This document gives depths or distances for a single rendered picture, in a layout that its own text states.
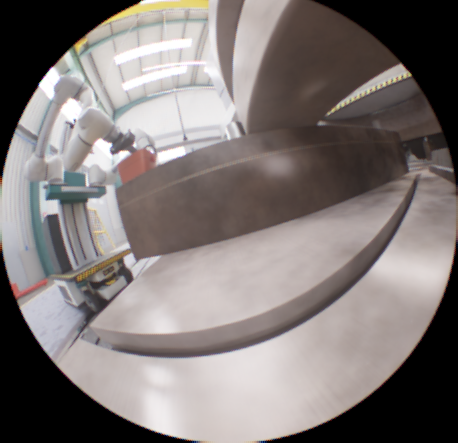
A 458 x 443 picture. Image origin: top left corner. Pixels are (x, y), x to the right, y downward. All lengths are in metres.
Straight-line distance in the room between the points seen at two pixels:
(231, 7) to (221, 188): 1.11
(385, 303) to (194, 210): 0.57
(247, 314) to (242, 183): 0.44
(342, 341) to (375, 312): 0.05
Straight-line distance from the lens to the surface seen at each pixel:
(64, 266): 1.55
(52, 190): 1.28
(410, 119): 4.90
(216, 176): 0.53
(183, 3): 11.16
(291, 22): 0.50
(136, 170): 0.71
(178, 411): 0.16
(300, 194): 0.58
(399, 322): 0.18
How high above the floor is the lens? 0.45
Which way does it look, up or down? 5 degrees down
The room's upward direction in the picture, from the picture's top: 17 degrees counter-clockwise
